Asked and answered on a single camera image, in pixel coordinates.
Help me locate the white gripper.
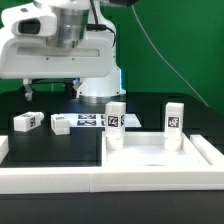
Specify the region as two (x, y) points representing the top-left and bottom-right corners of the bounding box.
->
(0, 28), (116, 101)

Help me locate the white square tabletop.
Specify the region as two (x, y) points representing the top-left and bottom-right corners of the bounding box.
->
(102, 132), (209, 168)

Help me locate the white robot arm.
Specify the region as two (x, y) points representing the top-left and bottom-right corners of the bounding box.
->
(0, 0), (139, 103)

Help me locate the white sheet with fiducial markers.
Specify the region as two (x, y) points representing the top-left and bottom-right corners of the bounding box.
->
(63, 113), (141, 128)

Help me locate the black cable on table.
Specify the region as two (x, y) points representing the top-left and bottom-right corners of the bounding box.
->
(29, 79), (76, 88)

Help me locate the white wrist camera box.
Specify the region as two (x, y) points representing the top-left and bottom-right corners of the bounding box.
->
(1, 4), (57, 37)

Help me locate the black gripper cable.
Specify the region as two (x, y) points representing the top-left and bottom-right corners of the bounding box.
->
(87, 0), (118, 48)

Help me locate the white U-shaped fence wall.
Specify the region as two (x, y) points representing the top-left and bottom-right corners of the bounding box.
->
(0, 135), (224, 194)

